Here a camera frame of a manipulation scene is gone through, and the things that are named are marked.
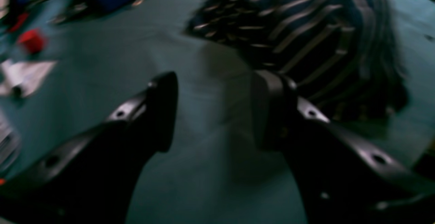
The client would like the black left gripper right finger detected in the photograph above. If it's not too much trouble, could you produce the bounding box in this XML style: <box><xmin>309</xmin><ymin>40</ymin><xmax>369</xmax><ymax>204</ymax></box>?
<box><xmin>251</xmin><ymin>70</ymin><xmax>434</xmax><ymax>224</ymax></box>

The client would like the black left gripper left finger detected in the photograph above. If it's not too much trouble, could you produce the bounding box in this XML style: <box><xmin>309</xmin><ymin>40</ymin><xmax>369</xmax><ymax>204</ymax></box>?
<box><xmin>1</xmin><ymin>72</ymin><xmax>178</xmax><ymax>224</ymax></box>

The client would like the navy white striped t-shirt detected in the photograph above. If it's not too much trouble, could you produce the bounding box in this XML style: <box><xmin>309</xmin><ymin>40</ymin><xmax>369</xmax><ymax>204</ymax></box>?
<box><xmin>188</xmin><ymin>0</ymin><xmax>408</xmax><ymax>121</ymax></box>

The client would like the light blue tablecloth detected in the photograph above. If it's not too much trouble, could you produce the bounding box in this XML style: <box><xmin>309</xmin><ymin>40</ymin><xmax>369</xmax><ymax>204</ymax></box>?
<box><xmin>0</xmin><ymin>0</ymin><xmax>435</xmax><ymax>224</ymax></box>

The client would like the white paper card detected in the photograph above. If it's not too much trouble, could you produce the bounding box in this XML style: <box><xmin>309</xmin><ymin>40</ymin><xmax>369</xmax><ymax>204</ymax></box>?
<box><xmin>0</xmin><ymin>59</ymin><xmax>56</xmax><ymax>98</ymax></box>

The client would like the red cube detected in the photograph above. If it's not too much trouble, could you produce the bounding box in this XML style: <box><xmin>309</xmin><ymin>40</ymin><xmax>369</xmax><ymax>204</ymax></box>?
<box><xmin>17</xmin><ymin>29</ymin><xmax>46</xmax><ymax>55</ymax></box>

